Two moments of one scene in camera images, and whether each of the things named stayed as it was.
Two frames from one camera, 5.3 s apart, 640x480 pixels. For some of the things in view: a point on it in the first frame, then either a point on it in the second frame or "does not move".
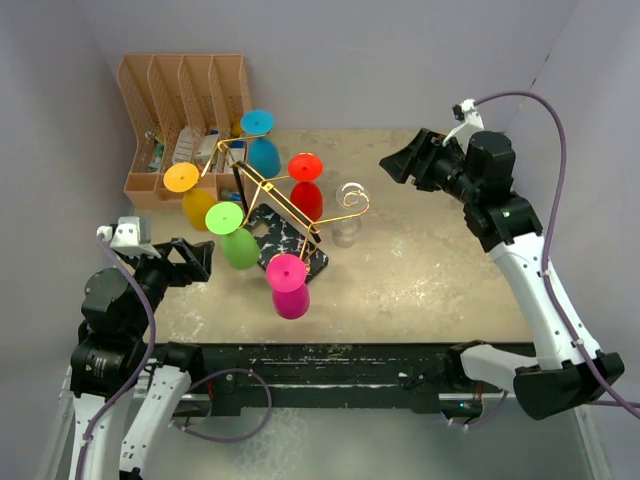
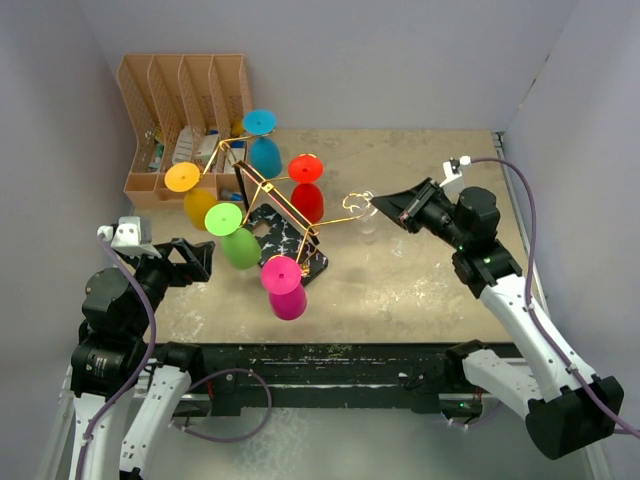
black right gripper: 418,159 to 409,201
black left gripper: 196,256 does not move
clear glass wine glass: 351,199 to 360,205
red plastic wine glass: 305,195 does not move
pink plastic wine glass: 286,275 does not move
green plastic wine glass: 239,247 does not move
